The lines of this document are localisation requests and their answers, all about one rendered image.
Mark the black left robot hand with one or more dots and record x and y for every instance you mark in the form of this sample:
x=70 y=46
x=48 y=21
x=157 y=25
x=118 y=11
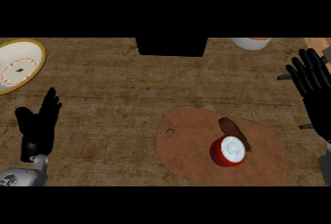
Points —
x=37 y=128

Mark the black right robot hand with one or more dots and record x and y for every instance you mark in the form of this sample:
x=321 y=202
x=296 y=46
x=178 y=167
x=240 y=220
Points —
x=314 y=96

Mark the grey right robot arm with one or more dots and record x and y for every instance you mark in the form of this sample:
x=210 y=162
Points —
x=325 y=166

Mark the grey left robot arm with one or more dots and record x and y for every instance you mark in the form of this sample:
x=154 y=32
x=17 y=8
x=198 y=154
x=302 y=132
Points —
x=24 y=176

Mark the red can with white lid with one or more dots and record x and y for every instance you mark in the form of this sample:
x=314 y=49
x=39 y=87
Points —
x=229 y=150

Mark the brown wooden cutting board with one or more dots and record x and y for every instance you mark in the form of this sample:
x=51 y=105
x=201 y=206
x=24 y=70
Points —
x=203 y=154

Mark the pale wooden object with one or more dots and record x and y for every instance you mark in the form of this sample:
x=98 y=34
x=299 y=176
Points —
x=318 y=44

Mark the white plate with gold rim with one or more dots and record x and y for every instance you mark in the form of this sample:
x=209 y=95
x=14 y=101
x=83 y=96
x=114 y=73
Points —
x=17 y=65

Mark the white cup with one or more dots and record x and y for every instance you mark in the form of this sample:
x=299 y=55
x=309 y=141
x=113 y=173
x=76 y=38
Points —
x=250 y=43

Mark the black box-shaped object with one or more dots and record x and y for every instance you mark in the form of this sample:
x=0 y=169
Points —
x=172 y=46

